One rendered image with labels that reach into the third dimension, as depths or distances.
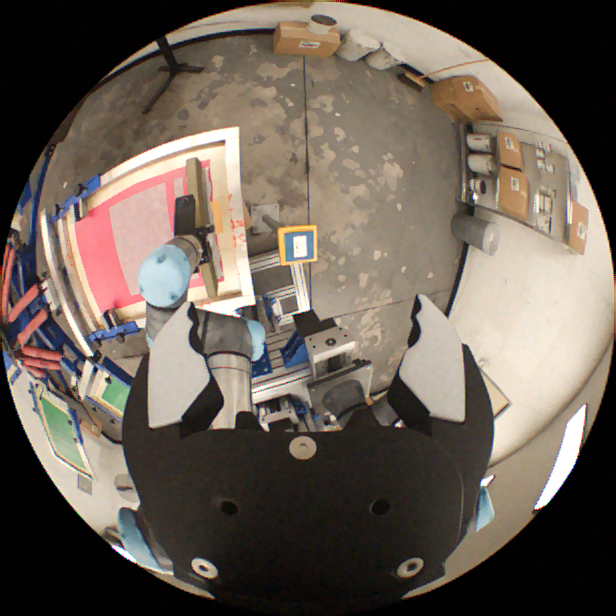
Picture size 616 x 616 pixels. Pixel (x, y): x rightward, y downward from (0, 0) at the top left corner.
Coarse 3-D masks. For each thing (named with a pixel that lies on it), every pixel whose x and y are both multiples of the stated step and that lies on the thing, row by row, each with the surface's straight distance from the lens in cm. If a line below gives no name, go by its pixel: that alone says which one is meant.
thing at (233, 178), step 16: (176, 144) 67; (192, 144) 65; (208, 144) 66; (128, 160) 74; (144, 160) 70; (112, 176) 76; (96, 192) 85; (240, 192) 60; (240, 208) 60; (64, 224) 98; (240, 224) 60; (64, 240) 97; (240, 240) 61; (64, 256) 98; (240, 256) 62; (240, 272) 64; (80, 288) 98; (80, 304) 99; (208, 304) 69; (224, 304) 69; (240, 304) 69; (96, 320) 102; (128, 320) 86; (144, 320) 81
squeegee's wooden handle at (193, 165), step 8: (192, 160) 57; (192, 168) 56; (200, 168) 62; (192, 176) 56; (200, 176) 60; (192, 184) 55; (200, 184) 59; (192, 192) 55; (200, 192) 58; (200, 200) 57; (200, 208) 55; (200, 216) 55; (200, 224) 55; (208, 264) 57; (208, 272) 58; (208, 280) 58; (216, 280) 64; (208, 288) 60; (216, 288) 62; (208, 296) 61
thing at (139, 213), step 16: (208, 160) 66; (160, 176) 70; (176, 176) 68; (208, 176) 65; (128, 192) 75; (144, 192) 72; (160, 192) 69; (176, 192) 67; (96, 208) 85; (112, 208) 79; (128, 208) 75; (144, 208) 71; (160, 208) 69; (80, 224) 92; (96, 224) 85; (112, 224) 79; (128, 224) 75; (144, 224) 72; (160, 224) 69; (80, 240) 93; (96, 240) 86; (112, 240) 80; (128, 240) 76; (144, 240) 72; (80, 256) 94; (96, 256) 87
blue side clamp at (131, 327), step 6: (120, 324) 88; (126, 324) 85; (132, 324) 83; (102, 330) 96; (114, 330) 91; (120, 330) 89; (132, 330) 85; (138, 330) 84; (96, 336) 101; (108, 336) 96; (114, 336) 93
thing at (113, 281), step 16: (160, 240) 70; (112, 256) 81; (128, 256) 77; (144, 256) 74; (96, 272) 89; (112, 272) 83; (128, 272) 79; (96, 288) 92; (112, 288) 86; (128, 288) 82; (112, 304) 90; (128, 304) 85
